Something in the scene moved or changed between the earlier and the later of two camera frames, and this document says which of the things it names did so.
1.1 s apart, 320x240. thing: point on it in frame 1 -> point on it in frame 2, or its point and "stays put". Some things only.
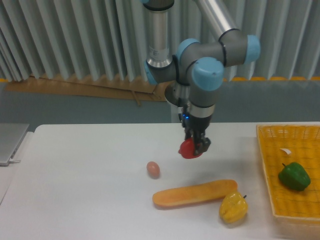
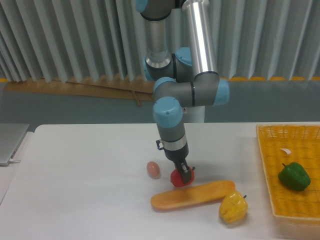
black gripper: x=191 y=123 -> x=178 y=156
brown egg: x=153 y=169 stays put
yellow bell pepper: x=233 y=208 stays put
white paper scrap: x=287 y=151 stays put
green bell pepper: x=295 y=176 stays put
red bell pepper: x=187 y=149 -> x=176 y=179
